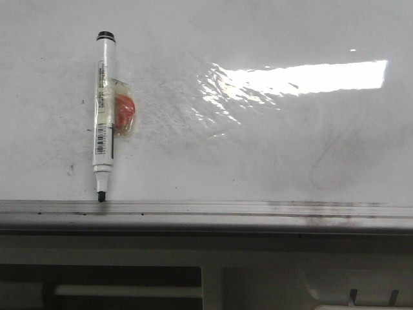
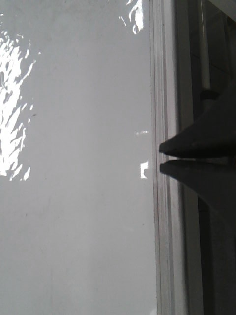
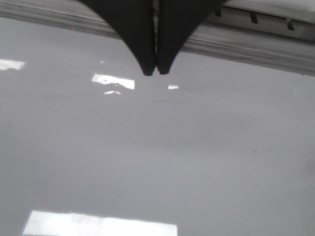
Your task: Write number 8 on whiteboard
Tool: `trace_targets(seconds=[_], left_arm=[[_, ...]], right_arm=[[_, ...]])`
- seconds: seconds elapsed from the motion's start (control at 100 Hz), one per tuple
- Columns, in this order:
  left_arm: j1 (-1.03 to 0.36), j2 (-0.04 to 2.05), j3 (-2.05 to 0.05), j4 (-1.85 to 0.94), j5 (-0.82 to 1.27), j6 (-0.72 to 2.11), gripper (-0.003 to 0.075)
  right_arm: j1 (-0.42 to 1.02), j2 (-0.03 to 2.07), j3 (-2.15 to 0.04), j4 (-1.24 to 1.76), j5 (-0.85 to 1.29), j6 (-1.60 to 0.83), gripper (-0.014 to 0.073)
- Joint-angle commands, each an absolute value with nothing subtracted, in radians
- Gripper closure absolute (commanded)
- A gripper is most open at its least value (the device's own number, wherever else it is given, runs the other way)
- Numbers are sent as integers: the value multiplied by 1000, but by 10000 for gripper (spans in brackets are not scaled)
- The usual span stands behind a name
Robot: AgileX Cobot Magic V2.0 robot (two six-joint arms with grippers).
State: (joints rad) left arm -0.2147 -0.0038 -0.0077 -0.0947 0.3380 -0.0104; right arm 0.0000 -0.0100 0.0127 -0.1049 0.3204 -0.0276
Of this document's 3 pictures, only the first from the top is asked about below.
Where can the white black-tipped whiteboard marker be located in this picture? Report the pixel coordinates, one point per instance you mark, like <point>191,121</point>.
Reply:
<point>114,112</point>

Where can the white marker tray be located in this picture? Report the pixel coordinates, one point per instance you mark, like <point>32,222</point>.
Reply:
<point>277,272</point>

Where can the white whiteboard with aluminium frame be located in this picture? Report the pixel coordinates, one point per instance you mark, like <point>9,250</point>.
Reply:
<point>250,116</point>

